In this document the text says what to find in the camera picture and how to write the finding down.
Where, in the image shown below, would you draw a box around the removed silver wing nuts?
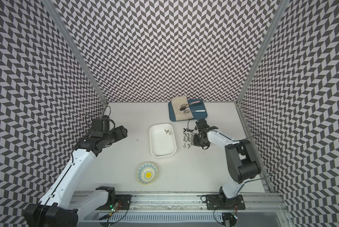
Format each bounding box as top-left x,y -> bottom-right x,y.
183,133 -> 194,149

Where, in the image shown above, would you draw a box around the white storage box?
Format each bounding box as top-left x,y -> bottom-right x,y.
149,123 -> 177,158

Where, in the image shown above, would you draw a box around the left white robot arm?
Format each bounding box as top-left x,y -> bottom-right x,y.
23,126 -> 127,227

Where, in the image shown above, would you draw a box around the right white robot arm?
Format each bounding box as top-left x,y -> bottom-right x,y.
193,126 -> 261,207

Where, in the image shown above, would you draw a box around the teal tray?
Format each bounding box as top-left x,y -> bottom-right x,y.
168,99 -> 208,122

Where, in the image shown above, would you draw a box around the beige cloth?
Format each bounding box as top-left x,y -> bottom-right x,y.
171,96 -> 194,121

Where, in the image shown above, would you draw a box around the yellow patterned bowl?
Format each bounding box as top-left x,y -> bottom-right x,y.
136,162 -> 158,185

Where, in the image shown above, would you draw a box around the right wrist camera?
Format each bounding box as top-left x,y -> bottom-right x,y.
196,119 -> 209,132

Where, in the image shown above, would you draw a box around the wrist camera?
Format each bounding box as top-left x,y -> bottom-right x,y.
91,117 -> 110,132
196,119 -> 209,132

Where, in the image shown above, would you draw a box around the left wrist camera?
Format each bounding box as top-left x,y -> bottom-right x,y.
91,117 -> 110,132

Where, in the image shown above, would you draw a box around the white handled spoon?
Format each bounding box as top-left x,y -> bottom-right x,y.
184,109 -> 206,114

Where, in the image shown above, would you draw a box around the pink handled spoon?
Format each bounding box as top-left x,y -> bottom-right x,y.
183,101 -> 201,106

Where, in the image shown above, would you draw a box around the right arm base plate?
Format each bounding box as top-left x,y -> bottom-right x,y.
203,194 -> 246,211

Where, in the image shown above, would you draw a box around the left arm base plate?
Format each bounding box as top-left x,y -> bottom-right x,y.
96,194 -> 132,211

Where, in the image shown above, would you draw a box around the aluminium rail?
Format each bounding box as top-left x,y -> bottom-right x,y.
72,191 -> 286,213

